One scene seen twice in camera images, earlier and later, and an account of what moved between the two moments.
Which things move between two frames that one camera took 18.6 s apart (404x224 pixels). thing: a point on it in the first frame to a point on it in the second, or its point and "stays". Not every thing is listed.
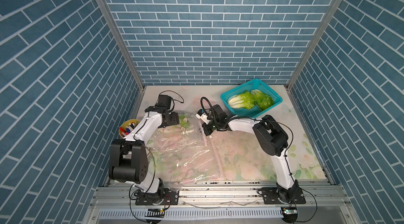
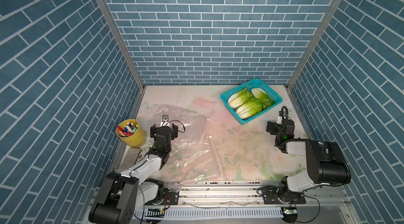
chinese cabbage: [244, 100] stays
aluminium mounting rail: [319, 195] stays
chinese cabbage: [184, 122] to [252, 107]
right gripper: [206, 130] to [273, 125]
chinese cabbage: [263, 101] stays
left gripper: [175, 118] to [173, 132]
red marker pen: [122, 130] stays
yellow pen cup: [126, 126] stays
